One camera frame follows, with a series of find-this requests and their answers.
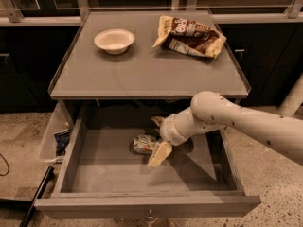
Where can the blue snack packet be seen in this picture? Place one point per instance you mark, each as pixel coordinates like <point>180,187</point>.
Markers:
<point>62,139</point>

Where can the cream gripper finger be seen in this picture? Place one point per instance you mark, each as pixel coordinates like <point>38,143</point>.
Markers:
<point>159,152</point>
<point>158,120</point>

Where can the white paper bowl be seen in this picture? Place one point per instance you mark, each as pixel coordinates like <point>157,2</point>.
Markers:
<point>114,41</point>

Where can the clear plastic bin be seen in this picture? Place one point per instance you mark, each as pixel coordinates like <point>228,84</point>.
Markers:
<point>56,123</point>

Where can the open grey top drawer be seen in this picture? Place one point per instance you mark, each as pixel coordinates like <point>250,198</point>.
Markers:
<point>101,177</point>

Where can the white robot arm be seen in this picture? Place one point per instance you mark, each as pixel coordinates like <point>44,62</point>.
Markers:
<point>209,111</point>

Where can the brown chip bag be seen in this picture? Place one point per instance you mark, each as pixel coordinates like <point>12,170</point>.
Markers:
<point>189,37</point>

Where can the grey counter cabinet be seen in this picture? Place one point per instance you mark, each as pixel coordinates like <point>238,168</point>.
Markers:
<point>143,71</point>

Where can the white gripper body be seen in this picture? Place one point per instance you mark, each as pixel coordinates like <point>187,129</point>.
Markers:
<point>169,130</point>

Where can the black floor bar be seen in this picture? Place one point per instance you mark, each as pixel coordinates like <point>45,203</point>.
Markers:
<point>28,207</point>

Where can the metal drawer knob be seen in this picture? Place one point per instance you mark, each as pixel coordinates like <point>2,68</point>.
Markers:
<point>150,217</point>

